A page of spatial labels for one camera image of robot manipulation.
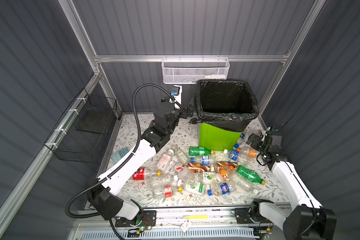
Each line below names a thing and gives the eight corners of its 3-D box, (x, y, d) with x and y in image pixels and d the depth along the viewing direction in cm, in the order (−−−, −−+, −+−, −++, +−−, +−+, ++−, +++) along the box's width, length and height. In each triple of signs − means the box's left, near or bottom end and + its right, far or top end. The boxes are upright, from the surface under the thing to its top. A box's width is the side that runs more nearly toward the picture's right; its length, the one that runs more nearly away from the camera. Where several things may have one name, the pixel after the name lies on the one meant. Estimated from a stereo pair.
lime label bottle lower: (183, 190, 84) (183, 187, 81) (186, 179, 88) (186, 176, 84) (204, 196, 82) (205, 194, 78) (206, 185, 86) (207, 182, 82)
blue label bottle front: (208, 198, 82) (210, 195, 77) (206, 188, 85) (207, 184, 80) (235, 193, 83) (239, 189, 79) (232, 183, 87) (235, 179, 82)
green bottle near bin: (188, 158, 97) (189, 154, 93) (188, 151, 100) (188, 146, 96) (213, 158, 97) (215, 154, 93) (212, 151, 100) (214, 146, 96)
